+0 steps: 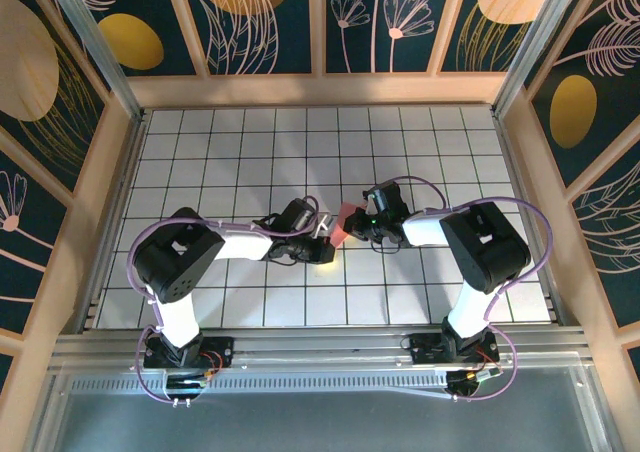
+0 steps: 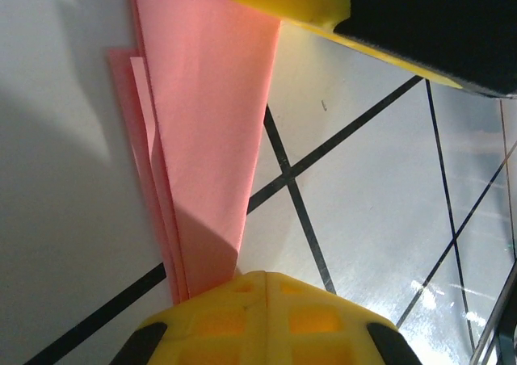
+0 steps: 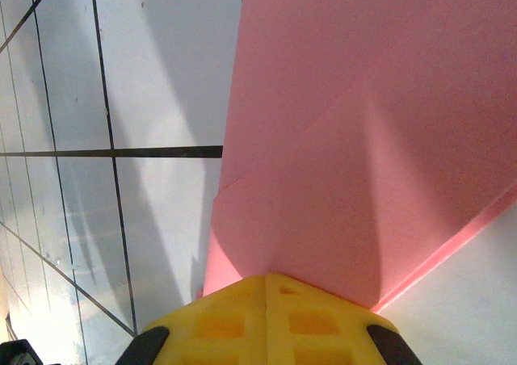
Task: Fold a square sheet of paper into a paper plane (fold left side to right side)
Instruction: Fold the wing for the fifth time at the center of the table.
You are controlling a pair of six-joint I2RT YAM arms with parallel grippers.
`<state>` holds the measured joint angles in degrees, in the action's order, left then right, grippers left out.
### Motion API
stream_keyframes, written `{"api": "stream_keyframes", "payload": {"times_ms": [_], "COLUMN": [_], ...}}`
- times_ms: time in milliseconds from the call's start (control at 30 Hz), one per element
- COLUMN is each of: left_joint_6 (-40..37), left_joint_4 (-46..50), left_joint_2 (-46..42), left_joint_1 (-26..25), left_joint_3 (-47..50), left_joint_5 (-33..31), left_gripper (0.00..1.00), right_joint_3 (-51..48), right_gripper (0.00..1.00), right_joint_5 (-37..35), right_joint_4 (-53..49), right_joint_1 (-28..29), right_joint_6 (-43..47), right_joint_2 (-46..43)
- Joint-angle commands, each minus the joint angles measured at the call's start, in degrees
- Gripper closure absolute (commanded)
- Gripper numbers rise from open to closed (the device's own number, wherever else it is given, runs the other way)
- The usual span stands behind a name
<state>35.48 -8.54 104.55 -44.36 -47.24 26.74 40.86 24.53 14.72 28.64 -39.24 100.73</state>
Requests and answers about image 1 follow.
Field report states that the pink cloth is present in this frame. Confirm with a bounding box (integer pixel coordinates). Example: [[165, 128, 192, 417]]
[[329, 201, 365, 248]]

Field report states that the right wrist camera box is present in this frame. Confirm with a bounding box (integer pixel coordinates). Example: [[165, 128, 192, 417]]
[[360, 180, 410, 216]]

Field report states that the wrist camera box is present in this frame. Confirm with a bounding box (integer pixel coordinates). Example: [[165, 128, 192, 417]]
[[278, 197, 321, 237], [360, 180, 410, 216]]

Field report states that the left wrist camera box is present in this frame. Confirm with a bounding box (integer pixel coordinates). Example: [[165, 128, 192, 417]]
[[278, 197, 321, 237]]

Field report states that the long aluminium base rail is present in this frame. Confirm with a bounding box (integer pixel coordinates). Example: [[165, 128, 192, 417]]
[[49, 326, 591, 373]]

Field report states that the slotted grey cable duct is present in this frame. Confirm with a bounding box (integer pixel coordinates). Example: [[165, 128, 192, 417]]
[[69, 371, 451, 394]]

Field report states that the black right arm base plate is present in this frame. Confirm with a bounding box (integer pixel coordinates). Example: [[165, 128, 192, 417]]
[[409, 332, 500, 366]]

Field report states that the aluminium side rail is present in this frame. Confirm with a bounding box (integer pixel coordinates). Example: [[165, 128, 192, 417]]
[[79, 116, 149, 333], [492, 111, 569, 326]]

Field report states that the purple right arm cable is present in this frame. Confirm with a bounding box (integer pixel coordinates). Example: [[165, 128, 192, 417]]
[[384, 175, 554, 403]]

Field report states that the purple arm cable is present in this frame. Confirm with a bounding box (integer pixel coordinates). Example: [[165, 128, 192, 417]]
[[125, 194, 334, 404], [384, 175, 554, 403]]

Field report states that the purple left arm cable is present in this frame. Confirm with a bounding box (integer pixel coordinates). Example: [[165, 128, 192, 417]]
[[125, 194, 334, 404]]

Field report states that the small wired control board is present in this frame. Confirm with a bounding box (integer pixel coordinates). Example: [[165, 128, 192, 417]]
[[434, 366, 501, 401], [164, 371, 209, 406]]

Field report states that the aluminium corner post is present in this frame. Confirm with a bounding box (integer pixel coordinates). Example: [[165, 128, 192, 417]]
[[491, 0, 589, 118], [38, 0, 149, 123]]

